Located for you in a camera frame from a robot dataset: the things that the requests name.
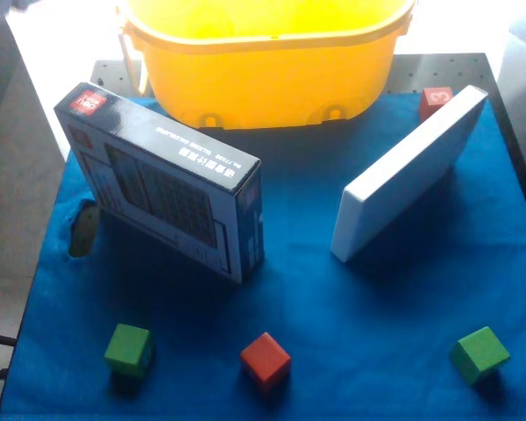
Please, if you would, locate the black cable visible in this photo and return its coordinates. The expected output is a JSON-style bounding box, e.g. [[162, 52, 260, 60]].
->
[[0, 331, 18, 400]]

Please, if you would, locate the blue cloth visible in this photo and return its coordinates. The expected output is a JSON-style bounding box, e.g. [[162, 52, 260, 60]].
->
[[0, 89, 526, 421]]

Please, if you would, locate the red cube with number three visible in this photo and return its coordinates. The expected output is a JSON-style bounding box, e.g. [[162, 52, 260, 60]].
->
[[417, 86, 455, 123]]

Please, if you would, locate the yellow plastic bin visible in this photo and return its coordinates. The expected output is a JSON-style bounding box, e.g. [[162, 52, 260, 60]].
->
[[116, 0, 417, 132]]

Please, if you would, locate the green wooden cube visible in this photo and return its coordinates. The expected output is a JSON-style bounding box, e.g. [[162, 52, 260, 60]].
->
[[449, 325, 512, 387], [103, 323, 155, 379]]

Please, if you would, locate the white box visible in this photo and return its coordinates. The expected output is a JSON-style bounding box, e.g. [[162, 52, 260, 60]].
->
[[330, 84, 490, 264]]

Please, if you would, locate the plain red wooden cube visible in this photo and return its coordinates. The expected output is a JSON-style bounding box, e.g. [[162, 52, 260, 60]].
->
[[239, 332, 292, 395]]

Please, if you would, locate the large dark box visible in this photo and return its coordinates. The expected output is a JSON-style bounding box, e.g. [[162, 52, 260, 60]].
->
[[53, 81, 266, 286]]

